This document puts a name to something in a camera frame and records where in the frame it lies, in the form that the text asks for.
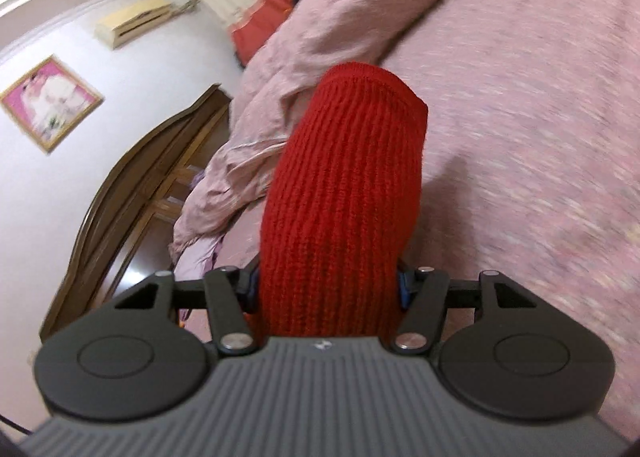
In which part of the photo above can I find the framed pink picture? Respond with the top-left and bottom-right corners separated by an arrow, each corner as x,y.
1,55 -> 104,154

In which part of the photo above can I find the lilac cloth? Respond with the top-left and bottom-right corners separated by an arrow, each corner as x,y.
174,235 -> 224,281

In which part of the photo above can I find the dark wooden footboard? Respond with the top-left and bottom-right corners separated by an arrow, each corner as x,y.
39,84 -> 231,340

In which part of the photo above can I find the pink floral bed sheet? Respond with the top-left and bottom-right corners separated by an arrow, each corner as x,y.
188,0 -> 640,443

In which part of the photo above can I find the pink crumpled duvet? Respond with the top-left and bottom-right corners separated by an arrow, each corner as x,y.
169,0 -> 439,260

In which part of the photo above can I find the red knitted cardigan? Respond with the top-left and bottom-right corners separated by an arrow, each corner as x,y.
253,62 -> 428,337

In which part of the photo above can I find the beige air conditioner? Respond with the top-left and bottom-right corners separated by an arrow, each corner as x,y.
94,0 -> 174,50

